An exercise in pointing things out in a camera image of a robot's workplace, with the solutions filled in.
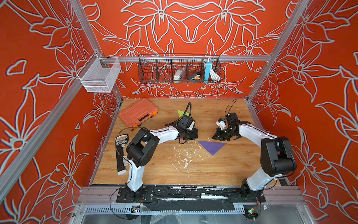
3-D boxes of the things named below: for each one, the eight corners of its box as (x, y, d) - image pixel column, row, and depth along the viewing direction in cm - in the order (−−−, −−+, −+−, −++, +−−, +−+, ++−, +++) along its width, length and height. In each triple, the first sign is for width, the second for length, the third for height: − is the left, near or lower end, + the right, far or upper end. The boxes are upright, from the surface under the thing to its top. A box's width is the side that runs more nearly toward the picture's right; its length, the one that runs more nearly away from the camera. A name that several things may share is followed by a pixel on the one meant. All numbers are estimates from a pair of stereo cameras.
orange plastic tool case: (119, 117, 109) (116, 113, 105) (144, 101, 121) (143, 97, 117) (132, 131, 101) (130, 127, 96) (158, 113, 112) (157, 108, 108)
